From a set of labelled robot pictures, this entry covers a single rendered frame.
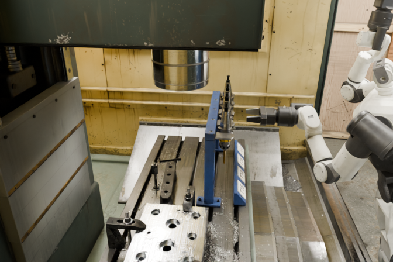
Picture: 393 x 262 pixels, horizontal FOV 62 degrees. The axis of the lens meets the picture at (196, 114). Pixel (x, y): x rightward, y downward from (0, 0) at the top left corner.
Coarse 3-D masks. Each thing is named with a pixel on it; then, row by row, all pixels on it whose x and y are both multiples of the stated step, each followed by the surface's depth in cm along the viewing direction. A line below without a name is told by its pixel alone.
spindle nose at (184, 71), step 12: (156, 60) 84; (168, 60) 82; (180, 60) 82; (192, 60) 82; (204, 60) 85; (156, 72) 86; (168, 72) 83; (180, 72) 83; (192, 72) 84; (204, 72) 86; (156, 84) 88; (168, 84) 85; (180, 84) 84; (192, 84) 85; (204, 84) 88
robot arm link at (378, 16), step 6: (378, 0) 135; (384, 0) 133; (390, 0) 134; (378, 6) 135; (384, 6) 135; (390, 6) 135; (372, 12) 139; (378, 12) 136; (384, 12) 135; (390, 12) 136; (372, 18) 138; (378, 18) 136; (384, 18) 135; (390, 18) 135
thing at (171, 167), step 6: (168, 168) 146; (174, 168) 146; (168, 174) 143; (174, 174) 144; (168, 180) 138; (174, 180) 148; (162, 186) 134; (168, 186) 134; (162, 192) 130; (168, 192) 130; (162, 198) 127; (168, 198) 128; (168, 204) 132
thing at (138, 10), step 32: (0, 0) 76; (32, 0) 75; (64, 0) 74; (96, 0) 73; (128, 0) 73; (160, 0) 72; (192, 0) 71; (224, 0) 70; (256, 0) 70; (0, 32) 79; (32, 32) 78; (64, 32) 77; (96, 32) 76; (128, 32) 76; (160, 32) 75; (192, 32) 74; (224, 32) 73; (256, 32) 72
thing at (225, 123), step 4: (224, 112) 123; (228, 112) 123; (224, 116) 123; (228, 116) 123; (220, 120) 125; (224, 120) 123; (228, 120) 123; (220, 124) 125; (224, 124) 124; (228, 124) 124; (224, 128) 124; (228, 128) 124
